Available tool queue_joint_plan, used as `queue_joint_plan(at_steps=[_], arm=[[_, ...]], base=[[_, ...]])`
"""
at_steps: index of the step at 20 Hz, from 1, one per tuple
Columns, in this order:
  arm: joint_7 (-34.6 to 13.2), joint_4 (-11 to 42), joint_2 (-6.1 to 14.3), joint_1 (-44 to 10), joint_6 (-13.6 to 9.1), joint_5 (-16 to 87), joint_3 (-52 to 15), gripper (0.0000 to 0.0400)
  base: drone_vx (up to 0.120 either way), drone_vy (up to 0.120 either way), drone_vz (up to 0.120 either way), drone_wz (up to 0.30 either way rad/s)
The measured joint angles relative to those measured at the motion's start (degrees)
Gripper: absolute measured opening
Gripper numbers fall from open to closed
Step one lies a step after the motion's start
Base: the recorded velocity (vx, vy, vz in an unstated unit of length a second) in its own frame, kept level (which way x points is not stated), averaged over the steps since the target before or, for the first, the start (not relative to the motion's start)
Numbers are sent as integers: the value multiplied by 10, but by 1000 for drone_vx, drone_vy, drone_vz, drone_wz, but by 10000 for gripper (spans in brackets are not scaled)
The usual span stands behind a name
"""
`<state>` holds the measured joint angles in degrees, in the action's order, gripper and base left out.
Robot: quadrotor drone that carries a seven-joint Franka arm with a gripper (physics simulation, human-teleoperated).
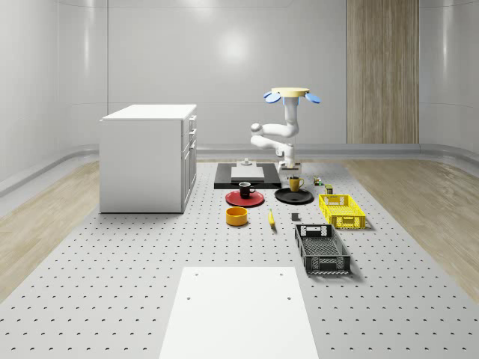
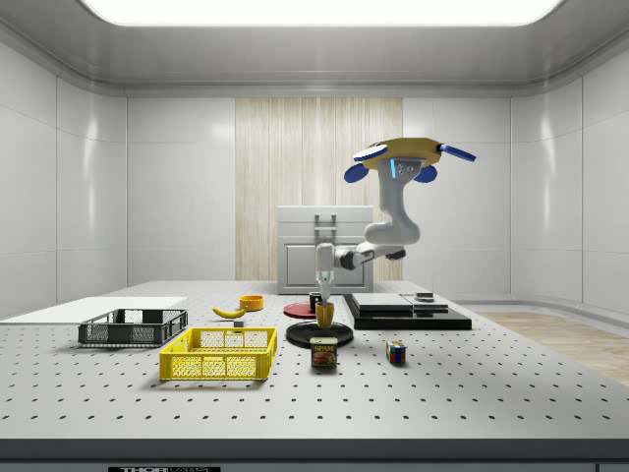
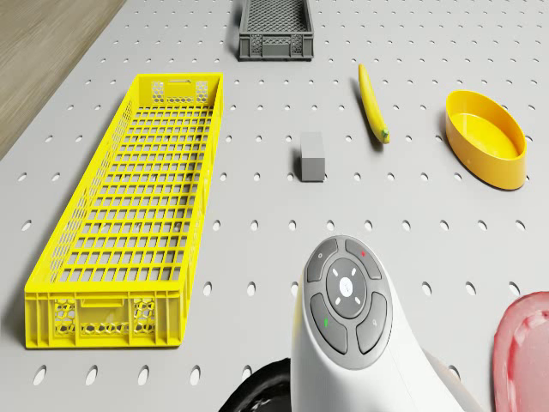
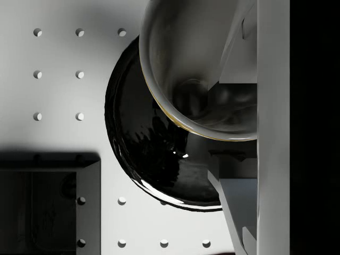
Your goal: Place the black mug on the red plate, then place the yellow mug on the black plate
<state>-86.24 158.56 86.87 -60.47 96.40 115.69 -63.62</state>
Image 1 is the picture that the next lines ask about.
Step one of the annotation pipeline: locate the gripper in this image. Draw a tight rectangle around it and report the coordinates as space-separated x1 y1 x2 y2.
277 161 302 178

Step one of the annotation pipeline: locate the black plate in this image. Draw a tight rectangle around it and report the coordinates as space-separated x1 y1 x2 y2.
273 187 315 206

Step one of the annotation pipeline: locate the black mug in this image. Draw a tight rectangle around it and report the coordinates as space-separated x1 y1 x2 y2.
238 181 257 200

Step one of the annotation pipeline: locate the red plate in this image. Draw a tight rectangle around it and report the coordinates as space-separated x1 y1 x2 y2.
225 188 266 208

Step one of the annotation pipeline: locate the black stove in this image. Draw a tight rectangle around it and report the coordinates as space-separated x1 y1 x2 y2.
213 158 283 190

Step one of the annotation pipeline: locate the yellow bowl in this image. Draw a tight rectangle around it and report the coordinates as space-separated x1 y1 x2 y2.
225 206 249 227

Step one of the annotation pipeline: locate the yellow basket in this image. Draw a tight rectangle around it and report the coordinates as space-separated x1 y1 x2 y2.
318 193 367 230

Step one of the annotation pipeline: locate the drone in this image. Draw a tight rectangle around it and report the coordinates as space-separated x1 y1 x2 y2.
263 87 323 105

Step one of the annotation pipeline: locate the dark grey basket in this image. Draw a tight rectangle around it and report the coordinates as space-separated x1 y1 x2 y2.
293 223 353 277

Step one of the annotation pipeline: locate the white cabinet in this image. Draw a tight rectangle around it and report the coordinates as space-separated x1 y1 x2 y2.
99 103 198 215

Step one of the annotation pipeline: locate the white board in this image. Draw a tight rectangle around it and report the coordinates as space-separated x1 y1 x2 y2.
158 266 320 359

